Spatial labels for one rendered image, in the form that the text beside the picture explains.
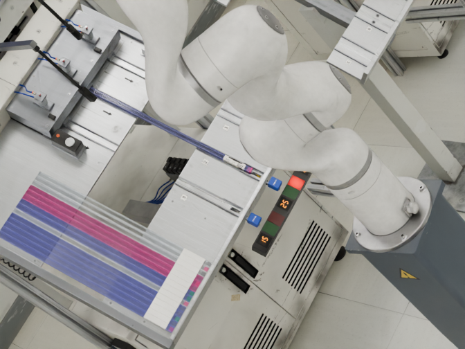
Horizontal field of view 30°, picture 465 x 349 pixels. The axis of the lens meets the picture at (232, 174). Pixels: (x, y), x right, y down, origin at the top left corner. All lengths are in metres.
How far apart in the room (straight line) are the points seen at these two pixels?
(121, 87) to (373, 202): 0.85
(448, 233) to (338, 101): 0.47
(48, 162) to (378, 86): 0.97
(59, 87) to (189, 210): 0.47
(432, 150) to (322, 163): 1.10
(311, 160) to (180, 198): 0.59
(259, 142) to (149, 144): 1.30
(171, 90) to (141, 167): 1.59
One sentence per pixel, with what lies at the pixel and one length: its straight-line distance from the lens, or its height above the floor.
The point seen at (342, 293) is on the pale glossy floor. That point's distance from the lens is 2.87.
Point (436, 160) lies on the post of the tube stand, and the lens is 2.79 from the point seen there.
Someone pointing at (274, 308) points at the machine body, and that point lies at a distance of 2.72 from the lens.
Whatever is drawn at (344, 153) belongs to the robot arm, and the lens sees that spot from 1.71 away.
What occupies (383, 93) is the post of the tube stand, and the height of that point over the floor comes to 0.46.
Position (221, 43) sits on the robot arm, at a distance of 1.27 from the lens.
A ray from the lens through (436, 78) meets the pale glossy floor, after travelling 3.26.
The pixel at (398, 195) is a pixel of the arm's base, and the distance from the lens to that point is 1.82.
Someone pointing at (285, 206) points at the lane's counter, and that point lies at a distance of 2.20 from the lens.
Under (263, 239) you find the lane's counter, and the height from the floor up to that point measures 0.66.
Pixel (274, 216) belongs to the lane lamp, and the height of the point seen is 0.66.
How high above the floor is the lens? 2.00
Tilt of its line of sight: 34 degrees down
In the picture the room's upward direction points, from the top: 47 degrees counter-clockwise
